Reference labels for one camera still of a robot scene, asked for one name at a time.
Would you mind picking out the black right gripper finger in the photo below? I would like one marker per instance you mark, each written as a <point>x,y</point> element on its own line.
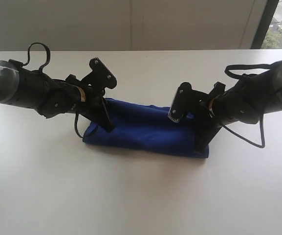
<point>203,136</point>

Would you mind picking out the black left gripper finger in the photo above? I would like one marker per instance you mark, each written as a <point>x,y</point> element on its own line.
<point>103,117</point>

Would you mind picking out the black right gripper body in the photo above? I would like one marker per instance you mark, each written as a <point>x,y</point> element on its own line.
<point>223,107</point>

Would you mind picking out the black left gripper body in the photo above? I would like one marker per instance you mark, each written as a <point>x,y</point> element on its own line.
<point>70,96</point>

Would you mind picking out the blue towel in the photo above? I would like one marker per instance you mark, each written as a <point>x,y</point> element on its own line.
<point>147,128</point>

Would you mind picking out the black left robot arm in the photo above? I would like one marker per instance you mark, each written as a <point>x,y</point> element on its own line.
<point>33,89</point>

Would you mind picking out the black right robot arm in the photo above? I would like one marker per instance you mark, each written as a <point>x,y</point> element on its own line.
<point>270,78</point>

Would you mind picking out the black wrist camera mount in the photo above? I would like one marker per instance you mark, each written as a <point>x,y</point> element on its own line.
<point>100,77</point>
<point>185,100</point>

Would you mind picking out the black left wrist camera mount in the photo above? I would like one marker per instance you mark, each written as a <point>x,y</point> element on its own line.
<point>100,77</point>

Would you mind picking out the black window frame post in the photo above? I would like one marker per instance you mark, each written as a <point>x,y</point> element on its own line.
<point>264,23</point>

